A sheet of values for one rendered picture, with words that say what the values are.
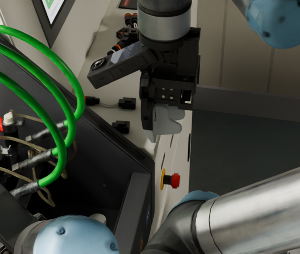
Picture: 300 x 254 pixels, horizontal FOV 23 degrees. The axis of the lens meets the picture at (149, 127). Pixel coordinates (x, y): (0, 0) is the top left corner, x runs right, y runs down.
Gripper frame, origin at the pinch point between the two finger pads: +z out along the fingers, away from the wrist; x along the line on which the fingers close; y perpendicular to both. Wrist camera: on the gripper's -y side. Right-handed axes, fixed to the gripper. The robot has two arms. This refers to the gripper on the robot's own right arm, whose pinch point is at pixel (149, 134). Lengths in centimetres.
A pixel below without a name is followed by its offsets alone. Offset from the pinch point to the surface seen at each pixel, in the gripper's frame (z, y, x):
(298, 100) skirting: 111, 34, 159
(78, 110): 6.1, -14.9, 11.4
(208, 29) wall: 82, -5, 162
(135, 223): 27.0, -3.5, 5.1
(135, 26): 21, -15, 64
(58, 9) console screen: 7, -29, 46
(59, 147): 0.9, -13.6, -4.6
